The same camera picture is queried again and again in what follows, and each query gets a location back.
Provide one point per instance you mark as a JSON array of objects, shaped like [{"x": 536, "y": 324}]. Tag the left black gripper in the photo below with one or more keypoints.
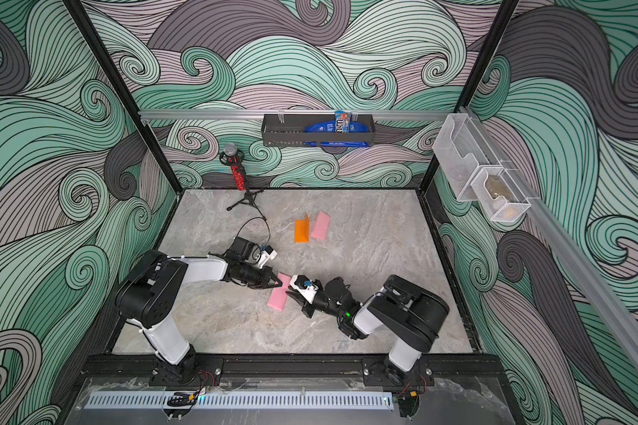
[{"x": 264, "y": 279}]

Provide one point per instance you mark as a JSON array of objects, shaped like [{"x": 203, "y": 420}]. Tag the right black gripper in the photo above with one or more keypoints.
[{"x": 311, "y": 307}]

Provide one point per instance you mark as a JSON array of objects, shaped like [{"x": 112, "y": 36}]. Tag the pink paper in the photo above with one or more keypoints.
[
  {"x": 321, "y": 226},
  {"x": 278, "y": 297}
]

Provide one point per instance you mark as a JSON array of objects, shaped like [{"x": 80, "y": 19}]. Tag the orange square paper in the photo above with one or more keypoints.
[{"x": 302, "y": 230}]

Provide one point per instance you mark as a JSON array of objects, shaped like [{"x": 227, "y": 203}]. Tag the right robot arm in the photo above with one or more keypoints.
[{"x": 413, "y": 314}]

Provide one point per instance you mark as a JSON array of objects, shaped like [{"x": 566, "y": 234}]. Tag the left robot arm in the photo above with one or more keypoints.
[{"x": 147, "y": 296}]

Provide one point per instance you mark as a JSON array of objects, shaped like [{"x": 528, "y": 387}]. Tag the microphone on tripod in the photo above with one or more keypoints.
[{"x": 234, "y": 159}]

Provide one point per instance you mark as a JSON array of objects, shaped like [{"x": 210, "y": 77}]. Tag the blue snack packet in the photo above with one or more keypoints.
[{"x": 342, "y": 123}]

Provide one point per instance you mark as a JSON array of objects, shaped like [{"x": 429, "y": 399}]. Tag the small clear plastic bin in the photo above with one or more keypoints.
[{"x": 500, "y": 197}]

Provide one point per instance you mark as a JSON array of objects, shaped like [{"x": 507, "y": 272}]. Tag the large clear plastic bin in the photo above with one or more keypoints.
[{"x": 462, "y": 151}]

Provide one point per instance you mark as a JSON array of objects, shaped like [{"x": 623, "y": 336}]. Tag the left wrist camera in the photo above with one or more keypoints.
[{"x": 267, "y": 253}]

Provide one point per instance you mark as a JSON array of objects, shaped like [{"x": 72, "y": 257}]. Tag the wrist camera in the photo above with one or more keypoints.
[
  {"x": 302, "y": 289},
  {"x": 267, "y": 253}
]

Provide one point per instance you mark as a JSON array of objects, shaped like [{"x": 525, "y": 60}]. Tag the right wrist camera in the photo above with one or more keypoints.
[{"x": 302, "y": 289}]

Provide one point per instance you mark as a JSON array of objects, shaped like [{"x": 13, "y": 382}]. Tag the black wall shelf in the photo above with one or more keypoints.
[{"x": 289, "y": 131}]

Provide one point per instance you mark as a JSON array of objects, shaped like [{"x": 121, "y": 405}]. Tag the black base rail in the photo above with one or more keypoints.
[{"x": 293, "y": 365}]

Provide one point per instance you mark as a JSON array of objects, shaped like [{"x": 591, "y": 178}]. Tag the aluminium rail back wall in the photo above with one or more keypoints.
[{"x": 251, "y": 114}]

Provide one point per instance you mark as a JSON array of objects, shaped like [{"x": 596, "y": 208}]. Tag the aluminium rail wall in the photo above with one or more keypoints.
[
  {"x": 620, "y": 322},
  {"x": 251, "y": 114}
]

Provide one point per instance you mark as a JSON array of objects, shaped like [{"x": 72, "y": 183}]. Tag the white slotted cable duct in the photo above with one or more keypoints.
[{"x": 275, "y": 400}]

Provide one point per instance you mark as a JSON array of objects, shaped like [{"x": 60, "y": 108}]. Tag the aluminium rail right wall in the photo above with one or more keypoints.
[{"x": 620, "y": 322}]

